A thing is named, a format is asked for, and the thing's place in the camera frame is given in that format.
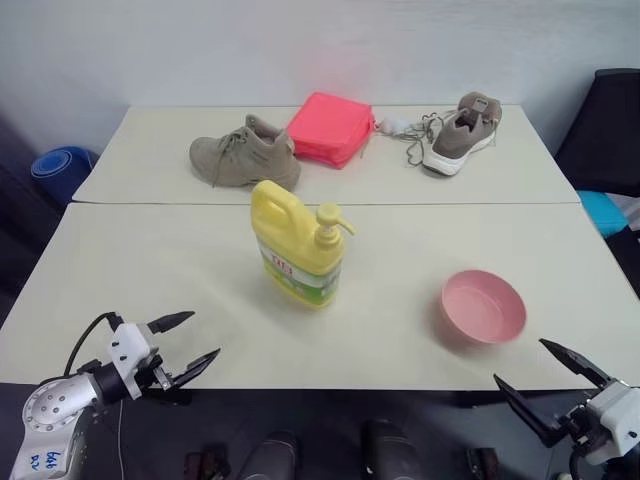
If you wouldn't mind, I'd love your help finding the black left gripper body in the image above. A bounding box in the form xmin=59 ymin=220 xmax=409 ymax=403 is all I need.
xmin=130 ymin=349 xmax=175 ymax=399

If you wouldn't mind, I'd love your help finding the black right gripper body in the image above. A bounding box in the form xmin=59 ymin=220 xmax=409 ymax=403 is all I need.
xmin=552 ymin=397 xmax=611 ymax=466

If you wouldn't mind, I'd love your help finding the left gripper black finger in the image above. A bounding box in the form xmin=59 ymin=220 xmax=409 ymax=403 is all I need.
xmin=147 ymin=310 xmax=197 ymax=336
xmin=171 ymin=347 xmax=222 ymax=392

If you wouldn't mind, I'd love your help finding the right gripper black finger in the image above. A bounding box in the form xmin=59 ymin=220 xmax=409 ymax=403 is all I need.
xmin=538 ymin=338 xmax=609 ymax=397
xmin=492 ymin=373 xmax=569 ymax=449

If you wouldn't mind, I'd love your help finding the pink plastic bowl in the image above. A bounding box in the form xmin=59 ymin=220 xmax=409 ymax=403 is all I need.
xmin=440 ymin=269 xmax=528 ymax=346

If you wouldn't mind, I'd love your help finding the yellow pump soap bottle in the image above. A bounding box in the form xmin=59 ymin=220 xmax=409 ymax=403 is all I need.
xmin=249 ymin=179 xmax=359 ymax=312

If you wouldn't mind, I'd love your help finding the red and black clamp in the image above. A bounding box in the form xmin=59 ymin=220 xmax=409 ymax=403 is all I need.
xmin=184 ymin=449 xmax=232 ymax=480
xmin=466 ymin=446 xmax=507 ymax=480

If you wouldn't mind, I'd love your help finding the dark rounded shape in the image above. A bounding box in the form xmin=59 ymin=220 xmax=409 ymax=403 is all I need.
xmin=238 ymin=431 xmax=302 ymax=480
xmin=359 ymin=418 xmax=427 ymax=480

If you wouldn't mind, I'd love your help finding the cyan box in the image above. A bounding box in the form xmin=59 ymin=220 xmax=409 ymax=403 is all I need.
xmin=578 ymin=189 xmax=626 ymax=240

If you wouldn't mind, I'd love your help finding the tan suede laced shoe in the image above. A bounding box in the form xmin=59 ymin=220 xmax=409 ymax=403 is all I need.
xmin=188 ymin=113 xmax=303 ymax=192

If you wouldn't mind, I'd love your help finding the black chair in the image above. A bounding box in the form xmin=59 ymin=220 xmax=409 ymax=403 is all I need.
xmin=553 ymin=68 xmax=640 ymax=194

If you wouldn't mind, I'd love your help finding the pink folded fabric bag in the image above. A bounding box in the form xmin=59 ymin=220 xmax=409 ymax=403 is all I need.
xmin=285 ymin=91 xmax=376 ymax=170

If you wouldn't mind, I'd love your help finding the tan shoe with white sole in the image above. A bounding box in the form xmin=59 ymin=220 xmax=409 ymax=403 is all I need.
xmin=403 ymin=91 xmax=504 ymax=177

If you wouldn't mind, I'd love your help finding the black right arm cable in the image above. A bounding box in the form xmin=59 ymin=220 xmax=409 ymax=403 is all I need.
xmin=568 ymin=447 xmax=592 ymax=480

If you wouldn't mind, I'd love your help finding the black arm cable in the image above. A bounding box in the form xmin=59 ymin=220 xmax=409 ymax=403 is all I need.
xmin=63 ymin=311 xmax=125 ymax=379
xmin=568 ymin=447 xmax=592 ymax=480

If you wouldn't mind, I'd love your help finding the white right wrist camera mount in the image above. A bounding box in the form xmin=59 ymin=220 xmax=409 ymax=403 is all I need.
xmin=587 ymin=379 xmax=640 ymax=457

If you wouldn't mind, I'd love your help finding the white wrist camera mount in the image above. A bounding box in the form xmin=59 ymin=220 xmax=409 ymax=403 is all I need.
xmin=587 ymin=379 xmax=640 ymax=457
xmin=107 ymin=322 xmax=162 ymax=399

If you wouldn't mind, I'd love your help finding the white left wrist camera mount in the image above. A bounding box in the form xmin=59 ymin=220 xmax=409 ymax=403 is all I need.
xmin=107 ymin=322 xmax=162 ymax=399

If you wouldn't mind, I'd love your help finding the thin white cable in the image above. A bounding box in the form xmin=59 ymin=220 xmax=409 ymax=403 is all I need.
xmin=115 ymin=399 xmax=125 ymax=480

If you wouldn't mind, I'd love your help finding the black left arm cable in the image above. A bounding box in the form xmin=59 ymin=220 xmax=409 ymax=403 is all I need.
xmin=63 ymin=311 xmax=125 ymax=379

